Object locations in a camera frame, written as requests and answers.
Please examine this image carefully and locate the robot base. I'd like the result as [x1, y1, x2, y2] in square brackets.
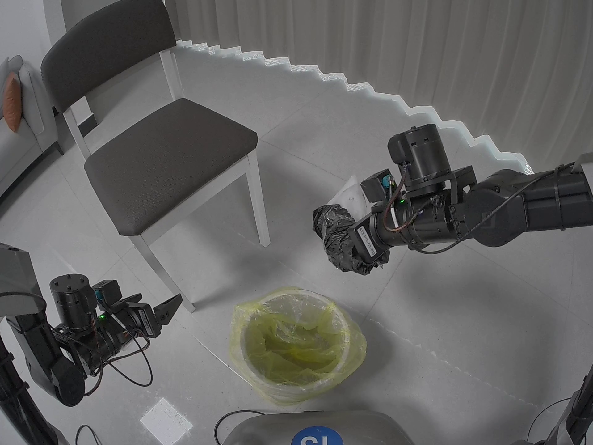
[227, 411, 415, 445]

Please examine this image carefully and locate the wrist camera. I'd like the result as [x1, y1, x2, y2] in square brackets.
[360, 168, 395, 203]
[92, 279, 123, 315]

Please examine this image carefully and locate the orange cushion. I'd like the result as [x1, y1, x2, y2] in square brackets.
[4, 71, 23, 133]

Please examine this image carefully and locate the grey white-legged chair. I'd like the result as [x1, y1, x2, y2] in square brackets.
[40, 0, 271, 314]

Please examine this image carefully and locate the yellow plastic bag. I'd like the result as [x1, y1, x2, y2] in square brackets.
[229, 286, 369, 406]

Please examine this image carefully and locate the white trash bin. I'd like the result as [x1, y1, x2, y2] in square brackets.
[238, 291, 351, 400]

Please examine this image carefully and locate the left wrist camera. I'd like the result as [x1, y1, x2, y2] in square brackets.
[92, 279, 123, 315]

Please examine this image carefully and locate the white sofa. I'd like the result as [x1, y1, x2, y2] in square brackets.
[0, 54, 65, 199]

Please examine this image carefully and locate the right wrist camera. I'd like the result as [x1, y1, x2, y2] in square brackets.
[360, 168, 395, 203]

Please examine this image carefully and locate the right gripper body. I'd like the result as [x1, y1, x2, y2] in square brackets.
[353, 209, 414, 265]

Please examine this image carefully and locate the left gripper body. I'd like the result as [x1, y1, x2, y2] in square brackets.
[102, 302, 162, 357]

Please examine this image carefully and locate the white curtain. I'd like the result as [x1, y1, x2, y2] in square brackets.
[160, 0, 593, 203]

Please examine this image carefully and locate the black plastic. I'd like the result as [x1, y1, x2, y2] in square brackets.
[312, 203, 391, 275]

